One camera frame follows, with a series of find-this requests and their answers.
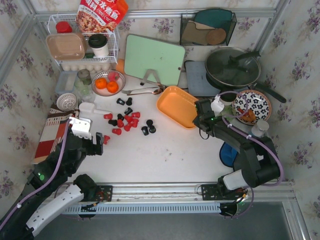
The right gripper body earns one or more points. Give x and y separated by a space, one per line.
201 116

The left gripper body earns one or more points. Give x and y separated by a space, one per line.
92 147

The red capsule cluster piece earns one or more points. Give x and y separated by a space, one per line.
117 131

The orange storage basket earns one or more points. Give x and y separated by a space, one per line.
178 105

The red capsule number two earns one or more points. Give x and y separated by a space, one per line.
135 122

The grey blue cloth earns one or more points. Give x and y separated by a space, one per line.
227 155

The red capsule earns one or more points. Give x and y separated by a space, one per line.
108 116
136 115
106 138

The black capsule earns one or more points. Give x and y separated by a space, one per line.
149 122
128 111
120 117
152 129
129 101
113 122

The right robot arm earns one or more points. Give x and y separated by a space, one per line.
255 163

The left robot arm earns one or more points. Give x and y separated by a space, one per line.
46 177

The paper cup black lid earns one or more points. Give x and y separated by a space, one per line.
227 96

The striped orange cloth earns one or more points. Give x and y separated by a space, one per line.
53 132

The grey induction cooker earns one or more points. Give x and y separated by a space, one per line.
197 83

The black capsule number four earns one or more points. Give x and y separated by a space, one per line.
120 102

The white small strainer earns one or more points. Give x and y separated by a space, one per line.
66 102

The silver fork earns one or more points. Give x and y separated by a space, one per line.
127 92

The fruit bowl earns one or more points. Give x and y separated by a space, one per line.
108 83

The white blue bottle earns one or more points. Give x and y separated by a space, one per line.
260 128

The copper spoon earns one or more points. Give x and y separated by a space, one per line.
155 92

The floral patterned plate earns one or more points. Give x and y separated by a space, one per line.
259 107

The black pan with lid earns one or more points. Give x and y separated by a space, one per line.
231 68

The blue plastic container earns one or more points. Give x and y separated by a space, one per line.
65 83

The dark glass cup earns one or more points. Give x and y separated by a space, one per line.
84 76

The egg carton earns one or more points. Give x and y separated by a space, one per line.
93 68

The round cork coaster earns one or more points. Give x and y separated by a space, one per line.
216 36

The black mesh holder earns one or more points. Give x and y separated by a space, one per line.
193 33

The green cutting board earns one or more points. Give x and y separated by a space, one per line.
144 53

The teal plate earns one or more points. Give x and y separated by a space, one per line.
215 18

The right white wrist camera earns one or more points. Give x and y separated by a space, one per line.
217 106

